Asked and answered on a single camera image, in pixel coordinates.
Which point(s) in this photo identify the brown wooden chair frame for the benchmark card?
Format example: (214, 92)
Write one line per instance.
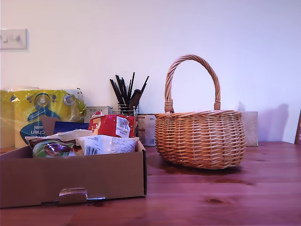
(298, 131)

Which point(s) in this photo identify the white labelled tin can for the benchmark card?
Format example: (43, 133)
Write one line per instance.
(147, 129)

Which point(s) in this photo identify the green and brown egg bag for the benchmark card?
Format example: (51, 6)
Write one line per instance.
(51, 149)

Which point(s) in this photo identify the red mini bunnies bag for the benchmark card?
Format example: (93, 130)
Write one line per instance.
(105, 124)

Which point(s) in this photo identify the beige tissue box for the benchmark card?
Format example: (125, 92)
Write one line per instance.
(251, 127)

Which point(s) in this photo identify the white paper slip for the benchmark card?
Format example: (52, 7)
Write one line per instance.
(96, 199)

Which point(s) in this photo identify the black chopstick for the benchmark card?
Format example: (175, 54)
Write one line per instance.
(115, 90)
(124, 88)
(121, 87)
(144, 86)
(129, 89)
(132, 86)

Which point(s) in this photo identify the white printed egg bag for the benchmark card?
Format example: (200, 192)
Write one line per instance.
(105, 146)

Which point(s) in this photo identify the white wall light switch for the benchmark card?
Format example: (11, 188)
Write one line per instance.
(14, 38)

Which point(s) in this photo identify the cream Porlex tin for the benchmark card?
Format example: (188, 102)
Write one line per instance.
(97, 110)

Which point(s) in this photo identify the dark brown utensil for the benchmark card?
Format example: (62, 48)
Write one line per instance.
(136, 96)

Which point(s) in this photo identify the blue Terry's mini eggs bag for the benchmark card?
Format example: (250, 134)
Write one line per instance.
(70, 126)

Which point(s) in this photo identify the brown cardboard box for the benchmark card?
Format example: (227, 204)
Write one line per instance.
(70, 176)

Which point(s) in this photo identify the yellow kitchen towel pack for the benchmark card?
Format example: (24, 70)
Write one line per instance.
(42, 103)

